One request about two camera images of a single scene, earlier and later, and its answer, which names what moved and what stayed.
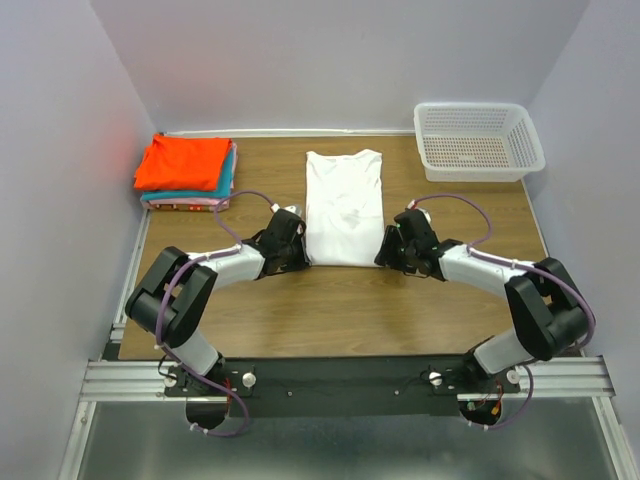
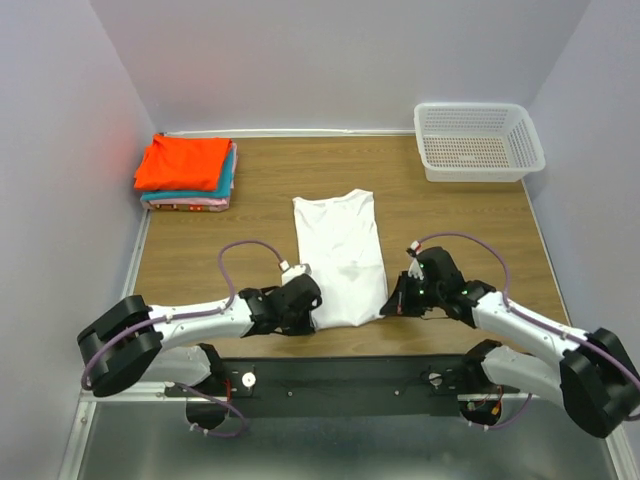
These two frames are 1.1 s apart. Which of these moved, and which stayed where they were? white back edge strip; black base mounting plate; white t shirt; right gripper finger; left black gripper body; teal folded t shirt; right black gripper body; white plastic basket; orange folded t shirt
Moved: right black gripper body; left black gripper body; white t shirt; right gripper finger
Stayed: teal folded t shirt; black base mounting plate; orange folded t shirt; white back edge strip; white plastic basket
